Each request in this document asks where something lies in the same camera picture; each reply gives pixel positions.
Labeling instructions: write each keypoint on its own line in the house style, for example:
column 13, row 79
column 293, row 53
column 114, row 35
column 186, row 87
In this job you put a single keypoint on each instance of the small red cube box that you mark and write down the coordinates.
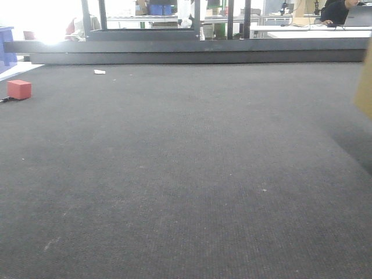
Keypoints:
column 19, row 89

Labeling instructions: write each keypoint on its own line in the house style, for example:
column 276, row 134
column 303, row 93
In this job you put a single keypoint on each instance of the blue plastic stool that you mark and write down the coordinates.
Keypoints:
column 8, row 59

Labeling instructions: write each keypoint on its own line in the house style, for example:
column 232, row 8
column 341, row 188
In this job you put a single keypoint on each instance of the white work table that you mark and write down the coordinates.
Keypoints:
column 313, row 31

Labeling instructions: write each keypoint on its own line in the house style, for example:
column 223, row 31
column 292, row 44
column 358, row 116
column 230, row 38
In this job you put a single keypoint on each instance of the white paper scrap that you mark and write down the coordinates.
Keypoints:
column 97, row 71

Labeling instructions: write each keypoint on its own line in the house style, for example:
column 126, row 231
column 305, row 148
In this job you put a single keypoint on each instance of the blue storage bins on shelf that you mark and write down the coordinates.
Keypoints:
column 160, row 10

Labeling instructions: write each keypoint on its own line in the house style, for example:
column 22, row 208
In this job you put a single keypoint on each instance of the person in black shirt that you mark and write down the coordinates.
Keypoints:
column 335, row 12

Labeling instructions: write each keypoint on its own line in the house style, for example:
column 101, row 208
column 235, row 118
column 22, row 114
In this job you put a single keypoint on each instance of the black metal rack frame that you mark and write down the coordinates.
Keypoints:
column 190, row 16

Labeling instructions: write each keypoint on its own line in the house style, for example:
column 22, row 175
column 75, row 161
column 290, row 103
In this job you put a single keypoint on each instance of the black conveyor end frame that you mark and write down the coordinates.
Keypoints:
column 292, row 50

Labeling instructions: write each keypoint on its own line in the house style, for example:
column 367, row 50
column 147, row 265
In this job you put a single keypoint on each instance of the tall brown cardboard box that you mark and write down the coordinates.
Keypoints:
column 362, row 98

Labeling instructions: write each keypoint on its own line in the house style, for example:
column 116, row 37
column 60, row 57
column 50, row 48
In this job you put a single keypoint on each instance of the grey laptop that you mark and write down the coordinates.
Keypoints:
column 359, row 16

